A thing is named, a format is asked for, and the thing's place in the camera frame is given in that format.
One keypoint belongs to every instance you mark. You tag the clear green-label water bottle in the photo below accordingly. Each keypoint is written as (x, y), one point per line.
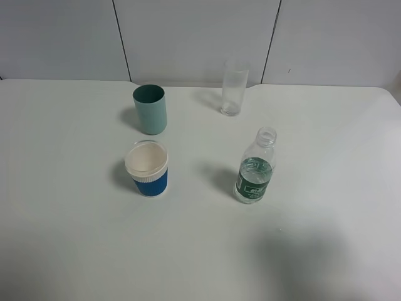
(256, 167)

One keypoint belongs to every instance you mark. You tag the blue sleeved paper cup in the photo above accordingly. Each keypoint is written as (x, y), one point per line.
(147, 164)

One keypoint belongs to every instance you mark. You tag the teal green plastic cup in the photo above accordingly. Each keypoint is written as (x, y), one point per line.
(150, 105)

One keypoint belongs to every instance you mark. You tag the tall clear drinking glass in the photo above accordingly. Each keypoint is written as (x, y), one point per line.
(234, 86)

